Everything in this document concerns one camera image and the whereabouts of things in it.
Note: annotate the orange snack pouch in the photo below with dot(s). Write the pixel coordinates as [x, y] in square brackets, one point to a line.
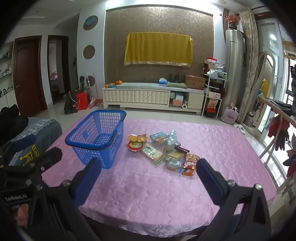
[138, 138]

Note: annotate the yellow cloth tv cover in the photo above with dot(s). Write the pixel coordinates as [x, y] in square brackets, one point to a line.
[157, 48]

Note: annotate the green scallion cracker pack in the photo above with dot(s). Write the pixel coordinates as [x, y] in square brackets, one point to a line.
[153, 154]

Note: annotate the blue net round pastry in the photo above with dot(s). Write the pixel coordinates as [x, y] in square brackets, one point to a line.
[159, 138]

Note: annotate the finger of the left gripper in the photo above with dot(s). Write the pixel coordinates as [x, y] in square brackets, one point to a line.
[47, 160]
[19, 145]

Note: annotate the pink gift bag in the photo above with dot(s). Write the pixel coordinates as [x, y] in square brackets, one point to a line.
[230, 114]

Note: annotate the red pickled vegetable pouch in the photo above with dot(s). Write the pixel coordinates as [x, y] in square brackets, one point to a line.
[135, 146]

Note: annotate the pink quilted tablecloth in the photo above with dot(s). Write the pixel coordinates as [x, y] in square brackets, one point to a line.
[139, 196]

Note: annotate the white metal shelf rack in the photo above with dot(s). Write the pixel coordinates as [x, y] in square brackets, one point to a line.
[214, 90]

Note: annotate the white tv cabinet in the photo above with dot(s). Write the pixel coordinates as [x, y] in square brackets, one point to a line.
[153, 96]

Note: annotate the grey embroidered chair cover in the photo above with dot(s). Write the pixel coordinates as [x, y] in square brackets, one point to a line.
[46, 131]

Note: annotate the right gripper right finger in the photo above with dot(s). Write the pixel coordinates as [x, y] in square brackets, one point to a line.
[215, 184]

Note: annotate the white slippers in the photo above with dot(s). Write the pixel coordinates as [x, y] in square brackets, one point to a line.
[240, 127]

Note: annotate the orange cookie bar wrapper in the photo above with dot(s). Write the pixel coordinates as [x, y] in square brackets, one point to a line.
[188, 171]

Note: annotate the left hand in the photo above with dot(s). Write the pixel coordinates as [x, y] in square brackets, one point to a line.
[21, 214]

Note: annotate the oranges on cabinet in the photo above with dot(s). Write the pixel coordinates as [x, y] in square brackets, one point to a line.
[114, 84]

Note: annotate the dark wooden door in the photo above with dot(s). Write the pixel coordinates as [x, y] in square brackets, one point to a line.
[27, 76]

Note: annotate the blue egg pastry bag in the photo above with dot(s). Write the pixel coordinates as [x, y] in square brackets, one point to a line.
[170, 142]

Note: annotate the blue plastic basket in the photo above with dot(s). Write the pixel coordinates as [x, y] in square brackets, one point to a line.
[98, 135]

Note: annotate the green folded towel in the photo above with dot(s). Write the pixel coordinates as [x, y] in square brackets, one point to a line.
[176, 85]

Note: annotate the large red noodle pack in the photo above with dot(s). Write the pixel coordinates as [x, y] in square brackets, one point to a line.
[190, 161]

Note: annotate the purple snack packet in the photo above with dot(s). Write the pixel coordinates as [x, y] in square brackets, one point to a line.
[180, 149]

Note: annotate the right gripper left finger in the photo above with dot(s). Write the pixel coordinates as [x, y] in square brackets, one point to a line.
[81, 185]

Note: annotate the silver standing air conditioner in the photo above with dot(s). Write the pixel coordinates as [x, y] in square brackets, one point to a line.
[235, 50]

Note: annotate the blue tissue pack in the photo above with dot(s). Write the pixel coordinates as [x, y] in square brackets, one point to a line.
[163, 81]

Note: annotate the black bag on floor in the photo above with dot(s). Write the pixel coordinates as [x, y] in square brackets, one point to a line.
[70, 103]

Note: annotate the cardboard box on cabinet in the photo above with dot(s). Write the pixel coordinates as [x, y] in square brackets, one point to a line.
[195, 82]

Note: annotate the red shopping bag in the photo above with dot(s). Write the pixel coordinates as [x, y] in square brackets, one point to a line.
[82, 100]

